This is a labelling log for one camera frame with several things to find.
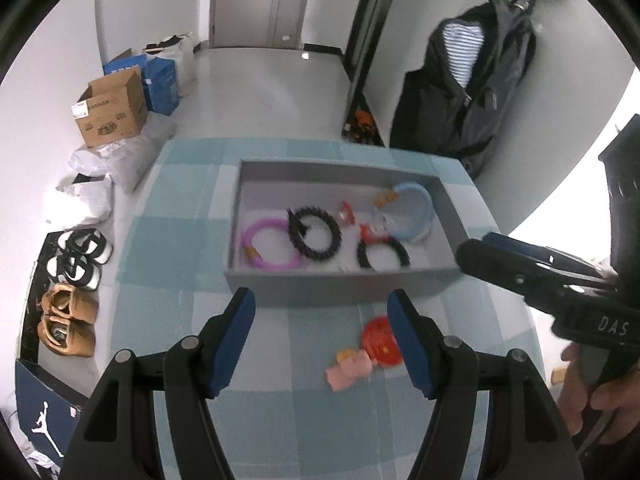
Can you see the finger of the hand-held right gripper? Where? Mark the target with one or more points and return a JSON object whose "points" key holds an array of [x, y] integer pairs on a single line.
{"points": [[545, 260], [500, 270]]}

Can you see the brown cardboard box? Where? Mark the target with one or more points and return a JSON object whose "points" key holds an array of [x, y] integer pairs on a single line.
{"points": [[110, 115]]}

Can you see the small red charm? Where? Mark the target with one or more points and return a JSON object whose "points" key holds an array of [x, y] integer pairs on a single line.
{"points": [[346, 211]]}

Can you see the pink charm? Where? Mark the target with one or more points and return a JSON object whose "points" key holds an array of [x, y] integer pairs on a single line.
{"points": [[350, 370]]}

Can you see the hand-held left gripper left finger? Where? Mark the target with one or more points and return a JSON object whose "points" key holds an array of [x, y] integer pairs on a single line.
{"points": [[232, 345]]}

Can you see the white plastic bag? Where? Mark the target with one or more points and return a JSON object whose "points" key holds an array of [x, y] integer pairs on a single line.
{"points": [[125, 155], [87, 200]]}

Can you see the striped shirt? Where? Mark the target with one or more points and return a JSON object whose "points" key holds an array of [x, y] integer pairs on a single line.
{"points": [[462, 50]]}

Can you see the person's right hand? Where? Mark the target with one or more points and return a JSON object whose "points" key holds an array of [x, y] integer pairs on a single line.
{"points": [[572, 385]]}

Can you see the black and white sneaker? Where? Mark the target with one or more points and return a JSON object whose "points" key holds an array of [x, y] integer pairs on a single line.
{"points": [[75, 270], [85, 242]]}

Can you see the grey door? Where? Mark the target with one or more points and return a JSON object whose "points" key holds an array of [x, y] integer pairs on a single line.
{"points": [[260, 5]]}

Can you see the grey cardboard box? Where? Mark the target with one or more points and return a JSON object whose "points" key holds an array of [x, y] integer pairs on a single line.
{"points": [[300, 287]]}

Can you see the navy shoe box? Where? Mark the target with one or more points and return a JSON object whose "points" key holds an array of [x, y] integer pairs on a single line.
{"points": [[45, 400]]}

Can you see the blue box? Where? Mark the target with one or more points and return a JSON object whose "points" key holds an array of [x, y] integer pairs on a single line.
{"points": [[162, 85], [122, 65]]}

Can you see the red tag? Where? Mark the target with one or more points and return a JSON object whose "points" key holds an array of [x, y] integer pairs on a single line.
{"points": [[370, 233]]}

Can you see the white bag with black top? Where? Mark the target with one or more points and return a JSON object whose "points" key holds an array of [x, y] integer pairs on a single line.
{"points": [[185, 57]]}

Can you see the black backpack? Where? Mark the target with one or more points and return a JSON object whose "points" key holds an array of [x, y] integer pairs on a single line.
{"points": [[440, 115]]}

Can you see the orange item on floor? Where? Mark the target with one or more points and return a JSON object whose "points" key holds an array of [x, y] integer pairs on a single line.
{"points": [[361, 122]]}

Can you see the brown shoe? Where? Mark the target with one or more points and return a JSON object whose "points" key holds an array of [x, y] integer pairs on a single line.
{"points": [[67, 337], [72, 302]]}

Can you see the black shoe mat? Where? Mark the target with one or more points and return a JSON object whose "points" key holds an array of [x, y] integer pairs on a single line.
{"points": [[32, 280]]}

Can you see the red round ornament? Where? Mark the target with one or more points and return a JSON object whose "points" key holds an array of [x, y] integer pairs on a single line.
{"points": [[380, 345]]}

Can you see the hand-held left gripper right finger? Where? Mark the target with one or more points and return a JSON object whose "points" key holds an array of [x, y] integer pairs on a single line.
{"points": [[407, 345]]}

